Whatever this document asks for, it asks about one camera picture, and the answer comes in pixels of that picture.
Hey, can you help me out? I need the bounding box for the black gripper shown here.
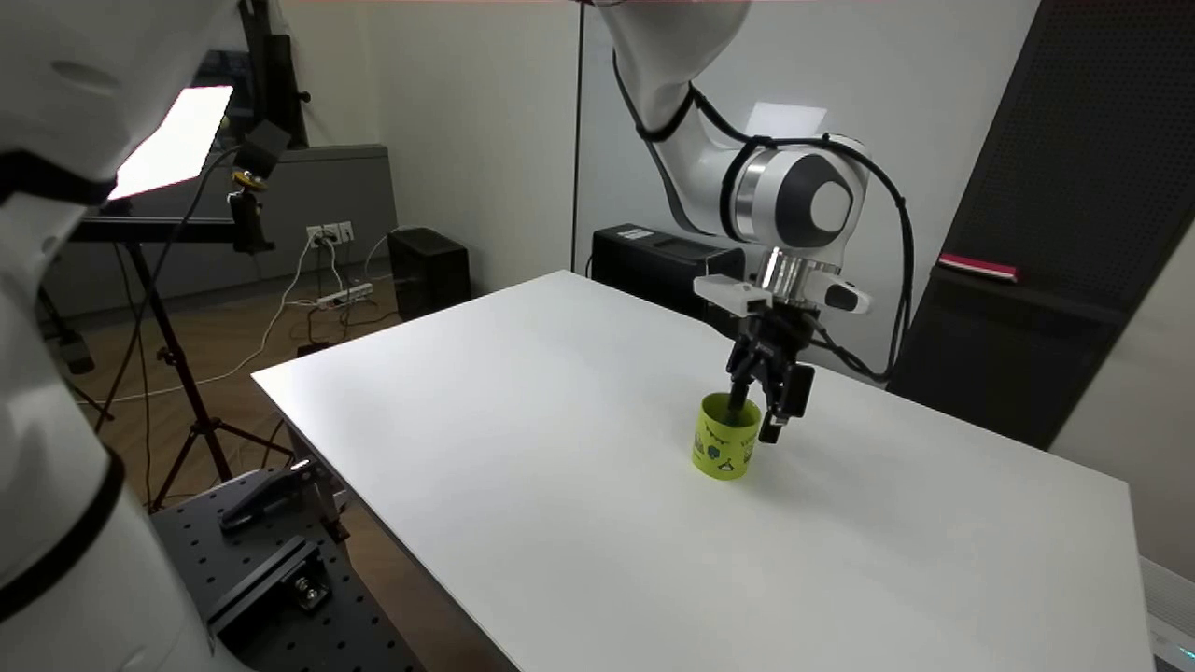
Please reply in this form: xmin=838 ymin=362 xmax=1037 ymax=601
xmin=724 ymin=301 xmax=824 ymax=449

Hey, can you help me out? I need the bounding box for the green printed mug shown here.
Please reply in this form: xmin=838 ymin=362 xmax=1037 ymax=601
xmin=687 ymin=389 xmax=764 ymax=486

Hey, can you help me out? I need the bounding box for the large black box with label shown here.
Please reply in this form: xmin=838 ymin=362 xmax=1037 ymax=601
xmin=589 ymin=219 xmax=746 ymax=336

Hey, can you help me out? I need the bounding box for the red label strip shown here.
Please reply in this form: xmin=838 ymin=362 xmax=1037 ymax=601
xmin=936 ymin=250 xmax=1023 ymax=286

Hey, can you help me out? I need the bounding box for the tall black cabinet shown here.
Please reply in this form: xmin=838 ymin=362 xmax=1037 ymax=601
xmin=894 ymin=0 xmax=1195 ymax=450

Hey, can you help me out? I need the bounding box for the small black box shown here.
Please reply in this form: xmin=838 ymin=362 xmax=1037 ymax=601
xmin=386 ymin=222 xmax=474 ymax=321

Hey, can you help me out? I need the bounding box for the white power strip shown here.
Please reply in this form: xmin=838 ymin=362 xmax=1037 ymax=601
xmin=314 ymin=278 xmax=378 ymax=312

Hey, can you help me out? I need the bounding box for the perforated metal breadboard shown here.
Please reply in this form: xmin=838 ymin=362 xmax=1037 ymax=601
xmin=151 ymin=463 xmax=428 ymax=672

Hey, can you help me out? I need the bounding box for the black device on boom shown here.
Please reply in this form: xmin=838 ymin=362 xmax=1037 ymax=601
xmin=220 ymin=0 xmax=314 ymax=257

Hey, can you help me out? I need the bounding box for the black tripod stand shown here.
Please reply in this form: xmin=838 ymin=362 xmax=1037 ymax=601
xmin=66 ymin=200 xmax=302 ymax=516

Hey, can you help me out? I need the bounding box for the bright light panel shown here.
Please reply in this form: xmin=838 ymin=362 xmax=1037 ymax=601
xmin=105 ymin=80 xmax=239 ymax=204

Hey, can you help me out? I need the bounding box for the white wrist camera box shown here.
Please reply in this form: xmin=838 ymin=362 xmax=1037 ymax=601
xmin=691 ymin=267 xmax=870 ymax=317

